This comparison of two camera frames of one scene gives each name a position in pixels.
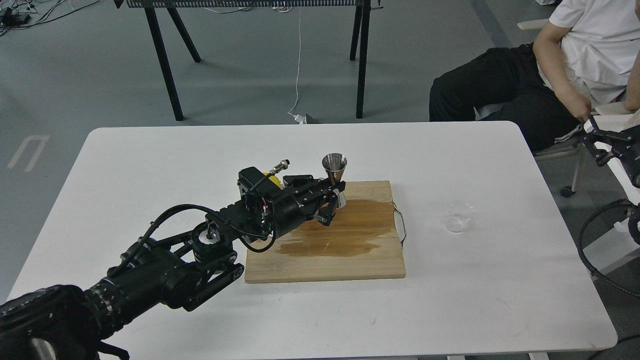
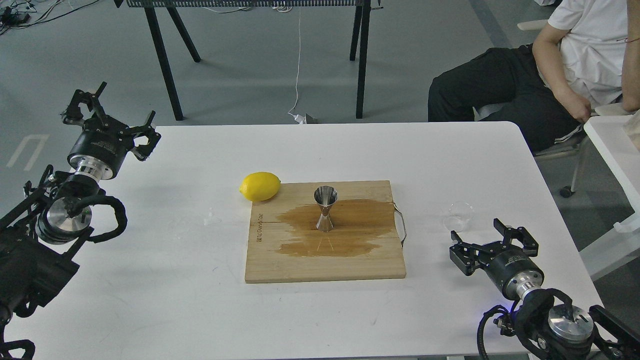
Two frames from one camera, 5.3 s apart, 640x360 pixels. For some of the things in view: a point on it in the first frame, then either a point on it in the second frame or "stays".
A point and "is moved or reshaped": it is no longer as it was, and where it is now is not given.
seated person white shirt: (586, 53) stays
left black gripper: (272, 211) -> (103, 142)
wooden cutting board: (363, 241) stays
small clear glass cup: (459, 213) stays
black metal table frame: (359, 40) stays
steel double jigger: (335, 164) is moved or reshaped
